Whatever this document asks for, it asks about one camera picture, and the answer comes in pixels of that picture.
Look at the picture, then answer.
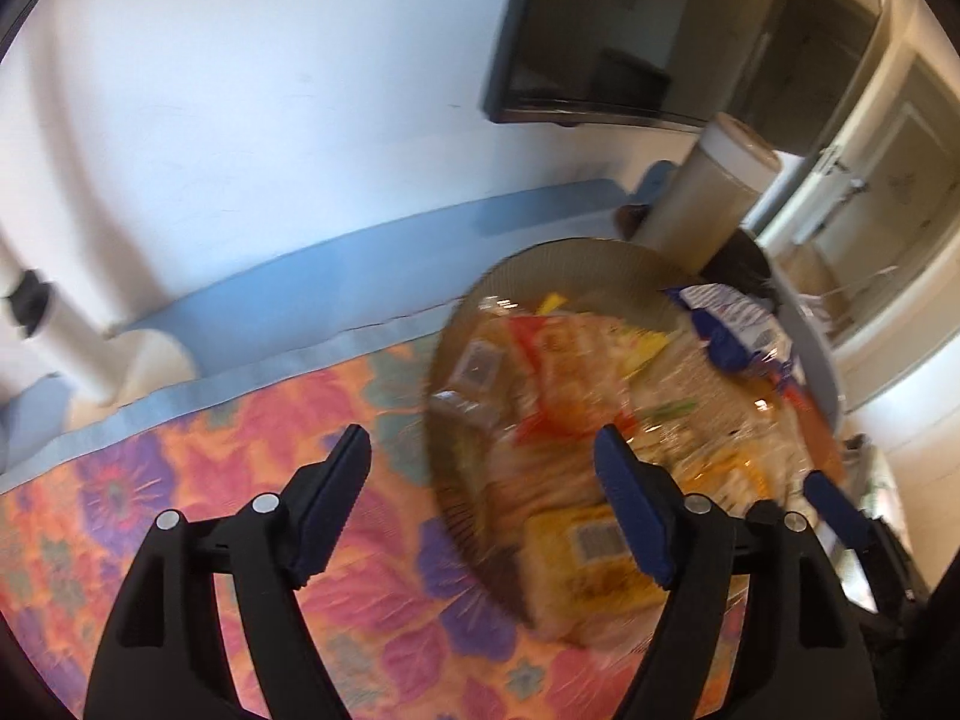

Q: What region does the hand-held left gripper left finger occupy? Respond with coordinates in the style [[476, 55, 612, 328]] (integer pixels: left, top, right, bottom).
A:
[[82, 426, 373, 720]]

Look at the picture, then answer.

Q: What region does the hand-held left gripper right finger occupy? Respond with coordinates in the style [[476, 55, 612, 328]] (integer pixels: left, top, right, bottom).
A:
[[594, 424, 882, 720]]

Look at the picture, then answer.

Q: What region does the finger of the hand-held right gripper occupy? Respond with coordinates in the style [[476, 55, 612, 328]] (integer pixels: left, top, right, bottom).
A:
[[804, 469, 901, 593]]

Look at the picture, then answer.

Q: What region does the pile of snack packets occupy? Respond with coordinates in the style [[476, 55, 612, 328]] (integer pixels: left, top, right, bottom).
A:
[[431, 292, 833, 631]]

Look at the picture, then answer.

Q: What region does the blue white snack packet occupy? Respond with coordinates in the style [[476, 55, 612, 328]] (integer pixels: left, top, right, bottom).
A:
[[664, 283, 796, 376]]

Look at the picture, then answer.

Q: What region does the floral tablecloth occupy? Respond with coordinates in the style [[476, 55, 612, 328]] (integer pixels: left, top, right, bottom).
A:
[[0, 307, 751, 720]]

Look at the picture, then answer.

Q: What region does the beige thermos bottle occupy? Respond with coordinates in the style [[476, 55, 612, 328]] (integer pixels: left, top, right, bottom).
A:
[[645, 112, 785, 275]]

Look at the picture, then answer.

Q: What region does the white door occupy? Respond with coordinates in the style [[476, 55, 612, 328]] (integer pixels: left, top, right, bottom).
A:
[[757, 0, 960, 350]]

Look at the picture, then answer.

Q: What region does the black flat television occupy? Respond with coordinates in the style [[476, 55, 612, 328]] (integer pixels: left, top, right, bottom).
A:
[[480, 0, 882, 128]]

